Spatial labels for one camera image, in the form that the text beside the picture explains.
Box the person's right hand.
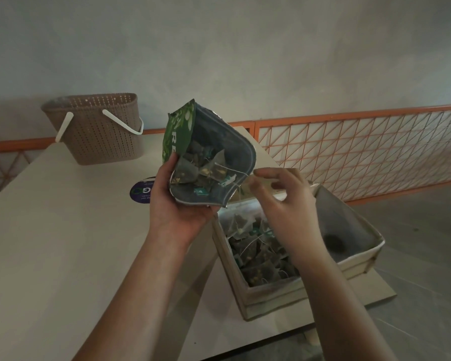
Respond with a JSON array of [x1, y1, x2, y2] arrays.
[[249, 167, 327, 257]]

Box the person's left hand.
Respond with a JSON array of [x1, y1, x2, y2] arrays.
[[148, 152, 221, 245]]

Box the tea bag string with tag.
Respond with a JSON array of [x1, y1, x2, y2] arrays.
[[225, 170, 258, 202]]

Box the green foil tea pouch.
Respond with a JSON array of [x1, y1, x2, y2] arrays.
[[162, 99, 257, 208]]

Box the person's left forearm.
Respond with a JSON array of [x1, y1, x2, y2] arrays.
[[72, 231, 196, 361]]

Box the person's right forearm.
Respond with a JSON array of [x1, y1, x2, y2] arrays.
[[284, 237, 399, 361]]

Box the heap of pouch tea bags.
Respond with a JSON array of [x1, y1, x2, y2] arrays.
[[171, 141, 246, 195]]

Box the round purple sticker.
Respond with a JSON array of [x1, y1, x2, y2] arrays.
[[129, 177, 157, 204]]

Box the pile of boxed tea bags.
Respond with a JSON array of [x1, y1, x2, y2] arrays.
[[221, 206, 302, 288]]

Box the white wooden box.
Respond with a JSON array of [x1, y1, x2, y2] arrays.
[[212, 179, 386, 322]]

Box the brown plastic basket white handles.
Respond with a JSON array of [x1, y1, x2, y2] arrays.
[[41, 93, 144, 166]]

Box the orange wire mesh railing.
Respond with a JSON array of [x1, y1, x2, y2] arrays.
[[0, 104, 451, 207]]

